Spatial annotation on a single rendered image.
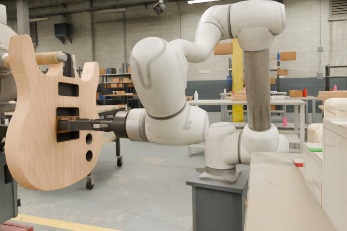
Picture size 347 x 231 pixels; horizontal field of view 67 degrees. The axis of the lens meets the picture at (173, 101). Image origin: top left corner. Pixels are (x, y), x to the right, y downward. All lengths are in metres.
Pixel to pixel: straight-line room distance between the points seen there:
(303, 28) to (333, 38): 1.16
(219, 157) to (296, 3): 11.03
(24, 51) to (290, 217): 0.68
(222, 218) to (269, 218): 0.85
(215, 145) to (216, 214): 0.33
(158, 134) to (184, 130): 0.07
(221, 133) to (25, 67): 0.90
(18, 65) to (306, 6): 11.72
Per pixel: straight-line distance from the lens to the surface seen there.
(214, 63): 11.77
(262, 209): 0.57
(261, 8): 1.04
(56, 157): 0.82
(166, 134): 0.64
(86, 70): 0.98
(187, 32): 12.21
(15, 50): 0.76
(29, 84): 0.75
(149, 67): 0.53
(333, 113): 0.67
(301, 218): 0.55
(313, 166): 0.64
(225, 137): 1.31
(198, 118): 0.63
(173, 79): 0.55
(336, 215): 0.52
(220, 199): 1.34
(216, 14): 1.06
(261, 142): 1.24
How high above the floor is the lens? 1.17
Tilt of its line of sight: 3 degrees down
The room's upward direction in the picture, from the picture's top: 1 degrees counter-clockwise
